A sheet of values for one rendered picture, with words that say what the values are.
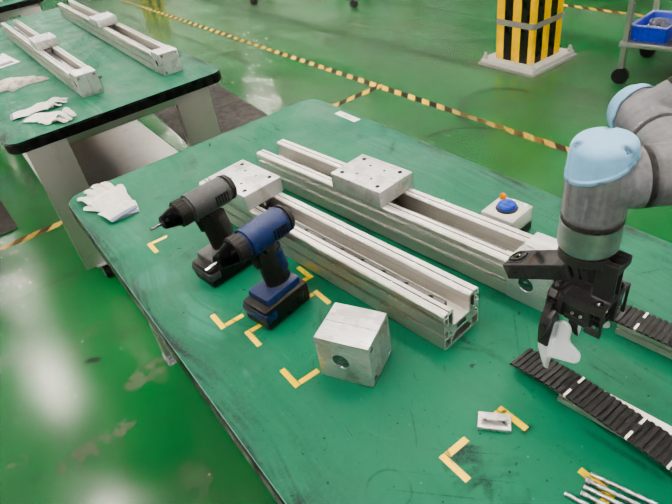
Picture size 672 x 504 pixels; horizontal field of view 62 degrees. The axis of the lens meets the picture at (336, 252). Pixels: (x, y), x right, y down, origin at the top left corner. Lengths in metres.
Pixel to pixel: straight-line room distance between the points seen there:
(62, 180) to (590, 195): 2.22
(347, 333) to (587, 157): 0.48
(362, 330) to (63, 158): 1.86
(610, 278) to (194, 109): 2.19
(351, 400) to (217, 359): 0.28
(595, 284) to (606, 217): 0.11
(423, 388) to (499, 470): 0.18
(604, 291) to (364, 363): 0.39
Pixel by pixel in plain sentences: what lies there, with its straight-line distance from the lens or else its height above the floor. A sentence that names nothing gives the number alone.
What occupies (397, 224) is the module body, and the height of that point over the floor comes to 0.83.
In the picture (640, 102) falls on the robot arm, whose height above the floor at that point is 1.21.
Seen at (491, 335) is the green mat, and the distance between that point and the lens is 1.07.
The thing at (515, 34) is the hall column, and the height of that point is 0.23.
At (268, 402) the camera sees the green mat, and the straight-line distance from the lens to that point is 1.01.
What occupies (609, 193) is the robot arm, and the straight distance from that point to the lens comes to 0.71.
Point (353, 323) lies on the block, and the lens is 0.97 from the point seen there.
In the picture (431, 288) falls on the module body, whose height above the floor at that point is 0.83.
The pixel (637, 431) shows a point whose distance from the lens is 0.94.
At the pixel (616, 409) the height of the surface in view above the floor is 0.81.
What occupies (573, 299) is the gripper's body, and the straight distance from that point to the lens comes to 0.82.
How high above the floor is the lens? 1.55
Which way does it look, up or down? 37 degrees down
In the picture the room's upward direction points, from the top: 10 degrees counter-clockwise
